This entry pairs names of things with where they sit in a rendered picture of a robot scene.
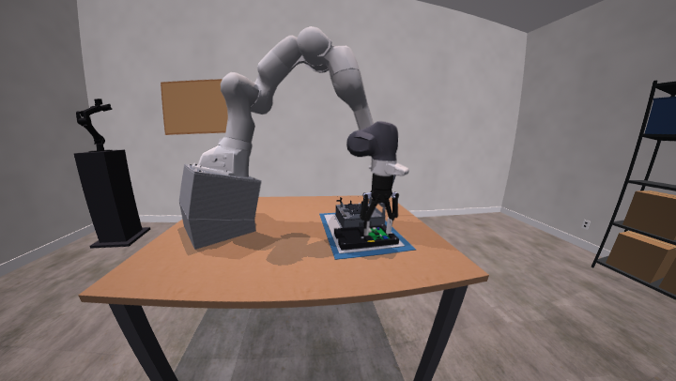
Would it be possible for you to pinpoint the green circuit board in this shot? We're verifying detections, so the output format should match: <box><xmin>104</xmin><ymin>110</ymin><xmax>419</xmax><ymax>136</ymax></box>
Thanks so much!
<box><xmin>369</xmin><ymin>227</ymin><xmax>389</xmax><ymax>240</ymax></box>

